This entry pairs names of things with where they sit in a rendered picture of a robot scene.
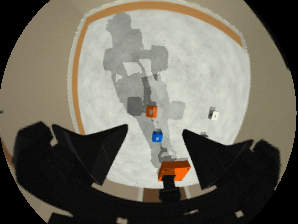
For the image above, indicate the blue block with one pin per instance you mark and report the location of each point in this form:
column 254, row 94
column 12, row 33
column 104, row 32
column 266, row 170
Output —
column 157, row 136

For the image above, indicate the white block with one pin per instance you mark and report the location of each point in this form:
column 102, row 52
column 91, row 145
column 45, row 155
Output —
column 213, row 115

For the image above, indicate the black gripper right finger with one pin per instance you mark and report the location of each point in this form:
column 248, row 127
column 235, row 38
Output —
column 211, row 159

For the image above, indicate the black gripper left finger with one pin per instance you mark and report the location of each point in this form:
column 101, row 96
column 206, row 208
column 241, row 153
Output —
column 95, row 152

